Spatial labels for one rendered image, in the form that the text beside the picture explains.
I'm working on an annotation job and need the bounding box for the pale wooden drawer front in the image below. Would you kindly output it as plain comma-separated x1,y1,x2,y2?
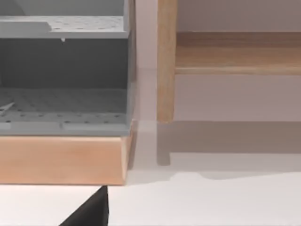
0,128,135,186

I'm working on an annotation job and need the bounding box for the open wooden shelf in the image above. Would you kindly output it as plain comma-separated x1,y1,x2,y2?
157,0,301,124

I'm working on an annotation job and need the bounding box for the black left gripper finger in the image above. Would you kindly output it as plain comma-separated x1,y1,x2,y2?
58,185,111,226

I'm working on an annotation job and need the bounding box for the grey pierced drawer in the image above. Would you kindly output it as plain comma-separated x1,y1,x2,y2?
0,0,137,137

